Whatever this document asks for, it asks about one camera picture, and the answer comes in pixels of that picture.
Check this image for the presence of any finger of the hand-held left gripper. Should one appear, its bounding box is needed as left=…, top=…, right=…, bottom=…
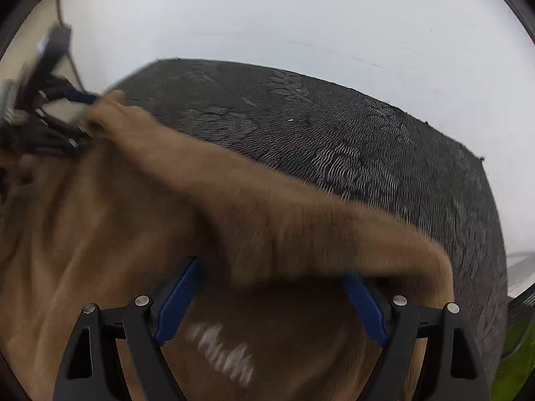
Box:
left=42, top=77, right=101, bottom=106
left=35, top=109, right=90, bottom=152

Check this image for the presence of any dark patterned tablecloth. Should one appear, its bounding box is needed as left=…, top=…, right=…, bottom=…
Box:
left=106, top=58, right=508, bottom=385

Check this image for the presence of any green bag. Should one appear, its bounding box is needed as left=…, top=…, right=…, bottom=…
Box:
left=491, top=317, right=535, bottom=401

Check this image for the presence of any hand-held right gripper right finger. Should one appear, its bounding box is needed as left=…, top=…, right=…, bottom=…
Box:
left=343, top=276, right=490, bottom=401

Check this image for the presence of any brown fleece sweater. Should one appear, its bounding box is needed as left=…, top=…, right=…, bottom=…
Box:
left=0, top=90, right=456, bottom=401

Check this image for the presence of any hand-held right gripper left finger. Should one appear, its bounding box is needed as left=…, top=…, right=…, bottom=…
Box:
left=52, top=257, right=205, bottom=401

